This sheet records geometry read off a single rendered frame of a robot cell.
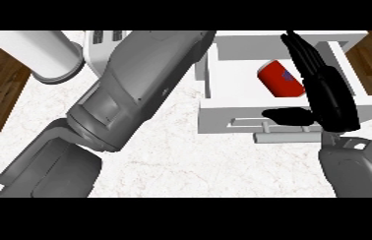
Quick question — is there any red can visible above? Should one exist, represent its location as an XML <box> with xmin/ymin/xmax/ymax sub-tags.
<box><xmin>255</xmin><ymin>59</ymin><xmax>308</xmax><ymax>99</ymax></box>

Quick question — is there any white appliance with dark marks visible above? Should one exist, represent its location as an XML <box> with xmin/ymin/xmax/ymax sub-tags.
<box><xmin>82</xmin><ymin>30</ymin><xmax>131</xmax><ymax>79</ymax></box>

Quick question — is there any white cylinder with grey rim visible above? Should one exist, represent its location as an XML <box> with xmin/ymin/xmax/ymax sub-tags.
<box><xmin>0</xmin><ymin>30</ymin><xmax>87</xmax><ymax>86</ymax></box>

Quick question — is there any white cabinet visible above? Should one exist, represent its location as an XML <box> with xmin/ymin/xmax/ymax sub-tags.
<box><xmin>213</xmin><ymin>30</ymin><xmax>370</xmax><ymax>62</ymax></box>

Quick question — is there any white drawer front with handle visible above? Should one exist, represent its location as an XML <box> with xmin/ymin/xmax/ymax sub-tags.
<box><xmin>196</xmin><ymin>97</ymin><xmax>372</xmax><ymax>145</ymax></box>

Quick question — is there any white open drawer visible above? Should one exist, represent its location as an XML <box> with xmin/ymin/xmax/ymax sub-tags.
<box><xmin>194</xmin><ymin>40</ymin><xmax>372</xmax><ymax>108</ymax></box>

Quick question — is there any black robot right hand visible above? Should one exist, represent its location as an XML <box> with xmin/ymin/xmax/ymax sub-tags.
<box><xmin>259</xmin><ymin>30</ymin><xmax>363</xmax><ymax>133</ymax></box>

